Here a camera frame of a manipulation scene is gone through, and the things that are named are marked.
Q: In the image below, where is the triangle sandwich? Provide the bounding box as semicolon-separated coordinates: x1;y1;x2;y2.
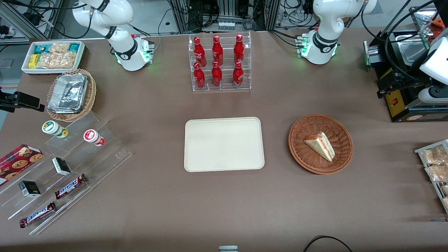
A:
303;132;336;162

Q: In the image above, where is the grey metal tray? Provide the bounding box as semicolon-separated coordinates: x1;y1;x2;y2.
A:
414;139;448;214

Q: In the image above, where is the light tan wicker basket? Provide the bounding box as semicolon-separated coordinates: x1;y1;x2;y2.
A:
46;69;97;123

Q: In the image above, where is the steel shelf tray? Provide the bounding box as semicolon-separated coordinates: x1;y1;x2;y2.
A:
409;5;442;53

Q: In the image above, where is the brown round wicker basket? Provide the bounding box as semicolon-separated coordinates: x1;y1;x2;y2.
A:
288;114;354;175

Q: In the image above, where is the cream plastic serving tray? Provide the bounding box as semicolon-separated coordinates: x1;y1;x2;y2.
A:
184;117;265;173

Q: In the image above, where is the black sealing machine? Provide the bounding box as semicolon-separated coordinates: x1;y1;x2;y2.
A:
363;30;448;123

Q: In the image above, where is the steel pan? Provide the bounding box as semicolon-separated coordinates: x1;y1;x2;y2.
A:
395;33;428;65

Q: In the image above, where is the green lid yogurt cup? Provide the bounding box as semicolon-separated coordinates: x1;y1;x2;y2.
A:
42;120;69;139

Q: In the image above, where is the stack of foil trays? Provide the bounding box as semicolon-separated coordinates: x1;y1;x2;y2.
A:
48;73;88;114

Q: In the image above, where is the clear cracker bag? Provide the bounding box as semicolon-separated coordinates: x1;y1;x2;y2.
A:
49;43;71;54
37;52;62;69
59;52;78;69

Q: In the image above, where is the red tartan cookie box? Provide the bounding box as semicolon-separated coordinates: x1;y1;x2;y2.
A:
0;144;44;186

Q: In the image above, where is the white rectangular snack container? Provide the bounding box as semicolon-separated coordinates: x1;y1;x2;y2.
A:
21;41;86;75

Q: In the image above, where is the orange packet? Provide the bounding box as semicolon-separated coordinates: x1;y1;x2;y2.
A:
432;17;448;40

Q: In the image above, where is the small black carton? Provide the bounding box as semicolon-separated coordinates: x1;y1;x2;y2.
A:
52;157;72;176
19;181;42;198

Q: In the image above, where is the red lid yogurt cup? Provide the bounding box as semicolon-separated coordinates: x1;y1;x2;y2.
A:
83;129;106;147

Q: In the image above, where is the Snickers chocolate bar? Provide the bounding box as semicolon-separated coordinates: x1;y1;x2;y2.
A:
55;174;88;200
19;202;57;229

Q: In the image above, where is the clear acrylic step stand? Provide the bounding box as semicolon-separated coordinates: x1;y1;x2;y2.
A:
0;111;133;236

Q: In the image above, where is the red cola bottle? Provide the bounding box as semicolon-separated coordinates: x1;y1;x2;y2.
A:
211;61;223;88
212;35;224;66
233;61;244;88
233;34;245;64
194;36;207;68
193;62;206;89

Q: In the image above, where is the clear acrylic bottle rack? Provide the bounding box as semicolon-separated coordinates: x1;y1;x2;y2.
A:
188;31;252;92

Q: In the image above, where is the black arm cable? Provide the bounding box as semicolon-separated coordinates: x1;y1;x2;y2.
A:
384;0;438;83
360;9;390;37
51;16;93;40

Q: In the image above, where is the aluminium frame structure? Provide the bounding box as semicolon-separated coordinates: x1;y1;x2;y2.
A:
0;0;64;43

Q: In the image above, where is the black looped cable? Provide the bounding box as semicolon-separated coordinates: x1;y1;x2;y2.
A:
303;235;354;252

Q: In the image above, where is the aluminium frame rack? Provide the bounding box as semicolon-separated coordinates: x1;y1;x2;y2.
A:
168;0;281;34

